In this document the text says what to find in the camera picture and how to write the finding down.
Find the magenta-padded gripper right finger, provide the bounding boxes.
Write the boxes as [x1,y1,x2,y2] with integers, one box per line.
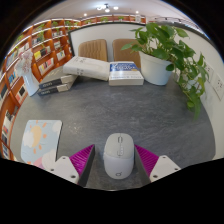
[133,143,182,186]

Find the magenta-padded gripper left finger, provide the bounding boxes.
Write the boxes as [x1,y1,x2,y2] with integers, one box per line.
[44,143,96,188]

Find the light grey computer mouse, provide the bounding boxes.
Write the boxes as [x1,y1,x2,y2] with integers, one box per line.
[102,132,136,180]

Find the pastel sun-print mouse pad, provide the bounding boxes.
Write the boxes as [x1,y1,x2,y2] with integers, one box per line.
[20,119,63,169]

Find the dark book with gold print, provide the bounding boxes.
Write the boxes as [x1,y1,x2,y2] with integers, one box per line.
[38,73,78,90]

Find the white vase with pink flowers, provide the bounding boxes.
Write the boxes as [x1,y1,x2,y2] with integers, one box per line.
[14,48,40,98]

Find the blue and white book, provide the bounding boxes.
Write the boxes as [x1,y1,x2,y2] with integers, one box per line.
[108,61,145,87]

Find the green plant in white pot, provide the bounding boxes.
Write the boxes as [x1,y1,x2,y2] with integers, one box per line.
[120,22,209,121]

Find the thick white book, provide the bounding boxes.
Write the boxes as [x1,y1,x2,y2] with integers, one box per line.
[62,55,111,82]

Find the tan upholstered chair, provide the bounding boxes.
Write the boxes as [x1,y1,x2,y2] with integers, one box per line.
[112,38,143,69]
[77,38,109,63]

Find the orange wooden shelf unit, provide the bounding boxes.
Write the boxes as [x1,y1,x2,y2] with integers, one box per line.
[0,13,148,161]

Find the ceiling chandelier light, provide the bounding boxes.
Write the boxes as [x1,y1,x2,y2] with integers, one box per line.
[96,3,112,14]

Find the white wall outlet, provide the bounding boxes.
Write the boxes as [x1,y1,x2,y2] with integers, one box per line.
[204,63,215,83]
[211,71,224,101]

